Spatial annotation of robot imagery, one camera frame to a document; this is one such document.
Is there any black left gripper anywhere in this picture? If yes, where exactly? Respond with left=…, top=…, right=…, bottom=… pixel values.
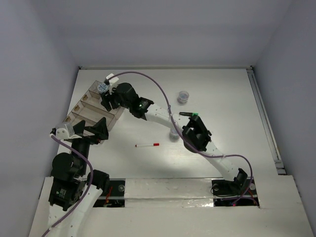
left=72, top=116, right=109, bottom=174

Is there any blue-lidded cleaning gel jar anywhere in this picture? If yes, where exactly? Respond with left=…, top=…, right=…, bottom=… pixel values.
left=97, top=83, right=109, bottom=94

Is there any clear jar of paper clips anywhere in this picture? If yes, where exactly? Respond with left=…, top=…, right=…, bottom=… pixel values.
left=169, top=130, right=179, bottom=140

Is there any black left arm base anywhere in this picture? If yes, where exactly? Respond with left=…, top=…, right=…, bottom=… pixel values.
left=93, top=179, right=125, bottom=208

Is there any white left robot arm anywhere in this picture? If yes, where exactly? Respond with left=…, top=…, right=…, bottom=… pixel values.
left=43, top=117, right=111, bottom=237

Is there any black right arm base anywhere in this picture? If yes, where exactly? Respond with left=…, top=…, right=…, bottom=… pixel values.
left=210, top=178, right=259, bottom=207

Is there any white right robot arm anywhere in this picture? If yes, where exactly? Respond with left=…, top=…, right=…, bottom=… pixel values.
left=97, top=82, right=247, bottom=194

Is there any clear three-bin organizer tray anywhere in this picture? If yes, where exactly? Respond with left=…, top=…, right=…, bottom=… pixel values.
left=64, top=80, right=124, bottom=131

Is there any red-capped white marker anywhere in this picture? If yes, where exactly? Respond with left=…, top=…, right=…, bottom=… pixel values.
left=135, top=143, right=160, bottom=148

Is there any green-capped black highlighter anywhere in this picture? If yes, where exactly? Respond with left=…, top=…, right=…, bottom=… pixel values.
left=179, top=112, right=198, bottom=117

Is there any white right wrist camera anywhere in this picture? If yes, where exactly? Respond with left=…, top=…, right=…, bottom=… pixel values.
left=104, top=74, right=119, bottom=94

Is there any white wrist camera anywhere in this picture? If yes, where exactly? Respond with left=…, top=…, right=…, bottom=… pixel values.
left=104, top=74, right=119, bottom=94
left=50, top=122, right=82, bottom=140

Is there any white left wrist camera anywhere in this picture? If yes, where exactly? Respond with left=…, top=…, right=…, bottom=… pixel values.
left=50, top=122, right=82, bottom=140

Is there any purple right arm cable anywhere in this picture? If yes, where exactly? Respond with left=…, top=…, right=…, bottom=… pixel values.
left=108, top=71, right=254, bottom=205

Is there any metal rail on table edge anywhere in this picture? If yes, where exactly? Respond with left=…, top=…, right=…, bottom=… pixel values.
left=246, top=67, right=287, bottom=175

